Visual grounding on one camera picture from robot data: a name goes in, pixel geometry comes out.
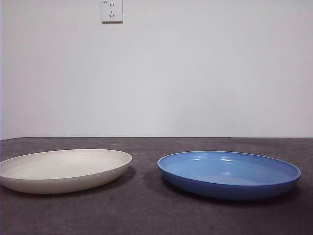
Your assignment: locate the blue round plate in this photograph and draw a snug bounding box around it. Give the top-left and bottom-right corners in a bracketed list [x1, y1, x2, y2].
[157, 150, 302, 201]

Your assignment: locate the white round plate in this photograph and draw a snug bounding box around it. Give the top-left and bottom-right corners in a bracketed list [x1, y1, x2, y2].
[0, 148, 133, 194]

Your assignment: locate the white wall socket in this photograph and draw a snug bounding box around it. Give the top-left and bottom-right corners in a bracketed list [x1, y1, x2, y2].
[101, 0, 123, 24]

